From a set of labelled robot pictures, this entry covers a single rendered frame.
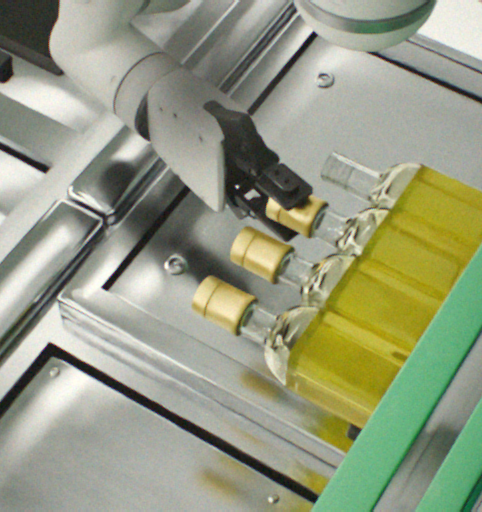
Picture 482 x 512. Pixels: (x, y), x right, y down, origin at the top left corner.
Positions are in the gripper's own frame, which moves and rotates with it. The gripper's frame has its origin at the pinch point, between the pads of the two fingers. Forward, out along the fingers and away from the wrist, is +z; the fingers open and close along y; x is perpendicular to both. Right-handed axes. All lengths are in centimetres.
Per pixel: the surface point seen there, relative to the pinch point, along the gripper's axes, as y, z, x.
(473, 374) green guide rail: 13.6, 26.1, -8.4
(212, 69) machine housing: -12.8, -24.7, 14.0
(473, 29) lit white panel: -12.5, -9.4, 38.3
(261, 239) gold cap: 2.0, 2.4, -5.1
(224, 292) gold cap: 1.8, 4.1, -10.9
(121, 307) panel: -11.7, -7.8, -12.9
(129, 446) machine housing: -15.8, 1.8, -20.4
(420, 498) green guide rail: 13.7, 29.7, -17.7
